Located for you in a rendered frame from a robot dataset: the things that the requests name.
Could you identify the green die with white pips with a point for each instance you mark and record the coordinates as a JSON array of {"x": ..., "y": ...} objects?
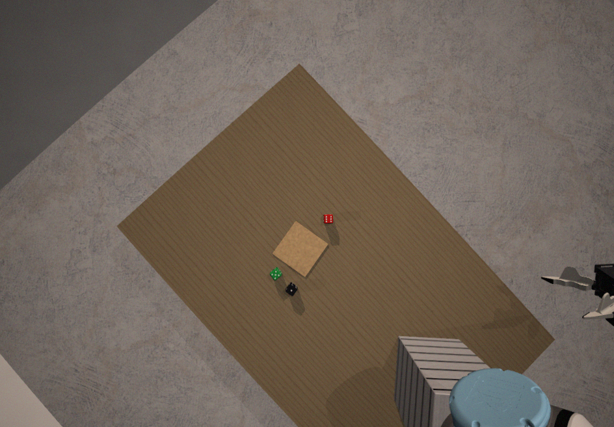
[{"x": 276, "y": 273}]

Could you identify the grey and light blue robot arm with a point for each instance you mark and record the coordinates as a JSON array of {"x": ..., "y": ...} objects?
[{"x": 497, "y": 398}]

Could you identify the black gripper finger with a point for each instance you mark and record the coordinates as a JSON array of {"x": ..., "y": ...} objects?
[
  {"x": 571, "y": 278},
  {"x": 605, "y": 309}
]

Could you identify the black die with white pips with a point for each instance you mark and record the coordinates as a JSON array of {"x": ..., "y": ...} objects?
[{"x": 291, "y": 289}]

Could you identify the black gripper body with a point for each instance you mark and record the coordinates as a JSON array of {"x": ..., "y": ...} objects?
[{"x": 604, "y": 280}]

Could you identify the tan cork mat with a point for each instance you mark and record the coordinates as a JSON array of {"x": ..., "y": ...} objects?
[{"x": 300, "y": 248}]

